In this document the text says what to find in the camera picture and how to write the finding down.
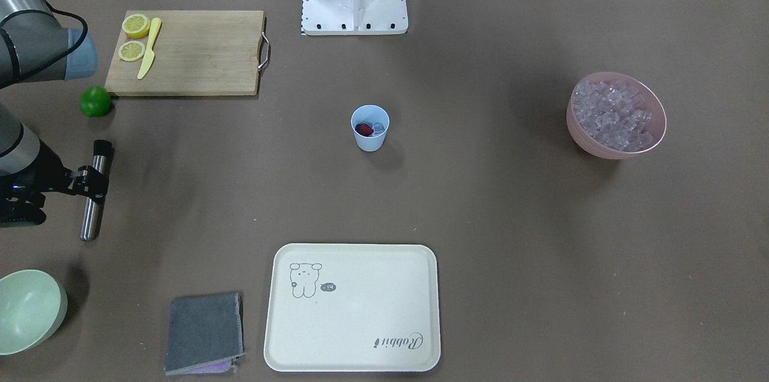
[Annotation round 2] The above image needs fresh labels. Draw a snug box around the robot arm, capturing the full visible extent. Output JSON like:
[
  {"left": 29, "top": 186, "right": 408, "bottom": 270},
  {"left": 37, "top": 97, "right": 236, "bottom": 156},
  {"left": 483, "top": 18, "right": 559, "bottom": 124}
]
[{"left": 1, "top": 0, "right": 114, "bottom": 227}]

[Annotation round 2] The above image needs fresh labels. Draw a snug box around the green lime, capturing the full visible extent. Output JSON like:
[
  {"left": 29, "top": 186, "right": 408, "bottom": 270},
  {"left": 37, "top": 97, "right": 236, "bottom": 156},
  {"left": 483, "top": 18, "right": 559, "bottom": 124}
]
[{"left": 79, "top": 85, "right": 113, "bottom": 117}]

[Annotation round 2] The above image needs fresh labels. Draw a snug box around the grey folded cloth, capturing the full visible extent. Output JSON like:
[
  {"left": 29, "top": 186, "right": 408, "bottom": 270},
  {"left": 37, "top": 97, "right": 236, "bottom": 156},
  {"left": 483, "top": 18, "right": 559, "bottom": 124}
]
[{"left": 164, "top": 292, "right": 244, "bottom": 376}]

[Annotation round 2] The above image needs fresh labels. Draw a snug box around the mint green bowl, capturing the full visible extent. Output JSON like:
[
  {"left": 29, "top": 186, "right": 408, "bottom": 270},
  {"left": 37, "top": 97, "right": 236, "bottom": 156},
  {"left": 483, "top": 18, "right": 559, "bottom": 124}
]
[{"left": 1, "top": 270, "right": 68, "bottom": 356}]

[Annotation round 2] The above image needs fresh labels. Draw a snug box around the pink bowl of ice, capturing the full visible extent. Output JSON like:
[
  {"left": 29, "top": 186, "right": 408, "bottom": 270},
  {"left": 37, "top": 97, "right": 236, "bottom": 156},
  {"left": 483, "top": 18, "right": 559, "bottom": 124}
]
[{"left": 566, "top": 72, "right": 667, "bottom": 160}]

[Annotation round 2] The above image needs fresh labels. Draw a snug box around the light blue cup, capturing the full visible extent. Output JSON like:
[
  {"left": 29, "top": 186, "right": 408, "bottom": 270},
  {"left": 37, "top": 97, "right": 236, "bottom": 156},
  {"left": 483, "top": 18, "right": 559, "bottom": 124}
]
[{"left": 350, "top": 105, "right": 391, "bottom": 152}]

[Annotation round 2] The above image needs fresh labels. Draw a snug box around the ice cube in cup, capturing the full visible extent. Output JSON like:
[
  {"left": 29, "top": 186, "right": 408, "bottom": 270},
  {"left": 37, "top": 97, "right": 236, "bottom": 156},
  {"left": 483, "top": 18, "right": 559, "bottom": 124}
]
[{"left": 371, "top": 123, "right": 386, "bottom": 138}]

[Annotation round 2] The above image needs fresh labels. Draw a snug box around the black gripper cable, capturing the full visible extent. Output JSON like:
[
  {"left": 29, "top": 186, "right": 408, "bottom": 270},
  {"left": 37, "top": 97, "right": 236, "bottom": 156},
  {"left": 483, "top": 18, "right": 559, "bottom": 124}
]
[{"left": 0, "top": 0, "right": 89, "bottom": 94}]

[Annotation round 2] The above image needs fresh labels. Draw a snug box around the lemon slice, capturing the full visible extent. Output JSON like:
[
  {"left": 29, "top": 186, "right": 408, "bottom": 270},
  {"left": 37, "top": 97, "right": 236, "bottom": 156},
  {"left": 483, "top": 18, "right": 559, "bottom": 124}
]
[
  {"left": 121, "top": 13, "right": 151, "bottom": 40},
  {"left": 118, "top": 40, "right": 146, "bottom": 62}
]

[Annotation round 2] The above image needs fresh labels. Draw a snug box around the wooden cutting board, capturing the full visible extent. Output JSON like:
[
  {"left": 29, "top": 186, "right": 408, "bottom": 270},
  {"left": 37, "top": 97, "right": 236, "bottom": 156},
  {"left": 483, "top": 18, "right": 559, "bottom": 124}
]
[{"left": 105, "top": 9, "right": 270, "bottom": 97}]

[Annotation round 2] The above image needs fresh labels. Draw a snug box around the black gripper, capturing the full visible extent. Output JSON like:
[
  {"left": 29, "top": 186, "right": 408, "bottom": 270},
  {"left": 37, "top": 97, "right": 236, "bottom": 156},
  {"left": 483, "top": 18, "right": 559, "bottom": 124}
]
[{"left": 1, "top": 139, "right": 108, "bottom": 227}]

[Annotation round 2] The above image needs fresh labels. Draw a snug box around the steel muddler black tip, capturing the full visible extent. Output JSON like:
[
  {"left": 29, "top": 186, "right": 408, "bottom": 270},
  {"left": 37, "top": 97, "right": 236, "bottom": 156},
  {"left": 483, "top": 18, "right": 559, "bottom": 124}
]
[{"left": 80, "top": 139, "right": 114, "bottom": 242}]

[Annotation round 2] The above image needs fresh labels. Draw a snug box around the cream rabbit tray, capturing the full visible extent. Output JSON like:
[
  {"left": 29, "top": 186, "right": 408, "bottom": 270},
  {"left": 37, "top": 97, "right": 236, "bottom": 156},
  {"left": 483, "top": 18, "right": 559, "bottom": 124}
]
[{"left": 263, "top": 243, "right": 442, "bottom": 373}]

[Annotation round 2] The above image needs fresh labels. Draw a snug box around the yellow plastic knife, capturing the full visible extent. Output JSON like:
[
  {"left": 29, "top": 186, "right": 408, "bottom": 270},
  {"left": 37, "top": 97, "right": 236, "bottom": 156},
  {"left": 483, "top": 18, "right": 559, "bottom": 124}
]
[{"left": 136, "top": 17, "right": 162, "bottom": 80}]

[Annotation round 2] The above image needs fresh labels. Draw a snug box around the red strawberry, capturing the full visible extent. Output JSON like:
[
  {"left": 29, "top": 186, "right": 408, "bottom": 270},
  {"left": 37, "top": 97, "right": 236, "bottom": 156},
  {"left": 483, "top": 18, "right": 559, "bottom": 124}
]
[{"left": 354, "top": 123, "right": 372, "bottom": 138}]

